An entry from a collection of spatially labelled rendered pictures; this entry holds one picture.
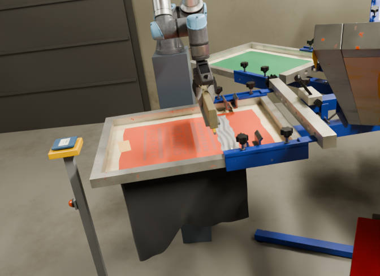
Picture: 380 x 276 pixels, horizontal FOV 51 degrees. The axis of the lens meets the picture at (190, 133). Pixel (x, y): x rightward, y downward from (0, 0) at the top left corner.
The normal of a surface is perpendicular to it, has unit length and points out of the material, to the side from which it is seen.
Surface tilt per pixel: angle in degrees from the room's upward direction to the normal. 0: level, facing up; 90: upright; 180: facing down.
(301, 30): 90
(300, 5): 90
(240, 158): 90
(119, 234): 0
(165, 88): 90
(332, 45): 58
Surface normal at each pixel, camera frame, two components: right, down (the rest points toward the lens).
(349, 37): -0.42, -0.11
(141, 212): 0.08, 0.45
